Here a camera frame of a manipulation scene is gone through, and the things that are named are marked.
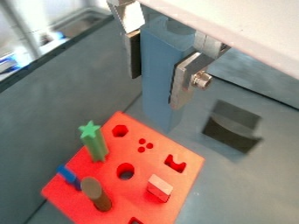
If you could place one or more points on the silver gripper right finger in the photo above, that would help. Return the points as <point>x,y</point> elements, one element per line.
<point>189,71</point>

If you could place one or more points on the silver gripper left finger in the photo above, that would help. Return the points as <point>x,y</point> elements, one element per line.
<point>128,14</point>

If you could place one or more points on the red wooden peg board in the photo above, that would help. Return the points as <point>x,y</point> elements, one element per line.
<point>138,153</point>

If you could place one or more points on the black curved holder stand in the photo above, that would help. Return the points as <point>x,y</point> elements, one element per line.
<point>231,126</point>

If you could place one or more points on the green star peg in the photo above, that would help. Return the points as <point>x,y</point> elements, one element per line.
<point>90,137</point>

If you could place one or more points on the red square peg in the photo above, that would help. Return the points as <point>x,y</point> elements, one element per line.
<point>158,188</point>

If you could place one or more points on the brown cylinder peg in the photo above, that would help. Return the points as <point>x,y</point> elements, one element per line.
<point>96,194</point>

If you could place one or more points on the blue oval peg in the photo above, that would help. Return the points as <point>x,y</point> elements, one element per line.
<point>69,176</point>

